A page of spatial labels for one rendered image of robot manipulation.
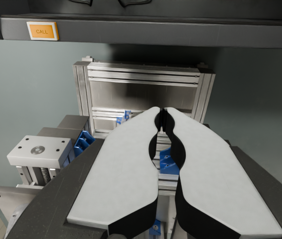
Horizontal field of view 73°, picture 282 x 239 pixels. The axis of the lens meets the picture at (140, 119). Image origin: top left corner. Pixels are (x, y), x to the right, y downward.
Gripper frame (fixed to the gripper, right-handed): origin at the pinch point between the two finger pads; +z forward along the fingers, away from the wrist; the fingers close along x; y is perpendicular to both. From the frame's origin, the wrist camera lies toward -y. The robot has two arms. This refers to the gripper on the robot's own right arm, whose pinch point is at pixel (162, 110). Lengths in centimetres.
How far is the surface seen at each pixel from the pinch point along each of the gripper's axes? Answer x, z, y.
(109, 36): -8.9, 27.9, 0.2
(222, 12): 14.7, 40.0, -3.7
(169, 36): 2.3, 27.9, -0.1
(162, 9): 1.1, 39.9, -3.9
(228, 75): 54, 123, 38
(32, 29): -22.8, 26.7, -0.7
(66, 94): -66, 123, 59
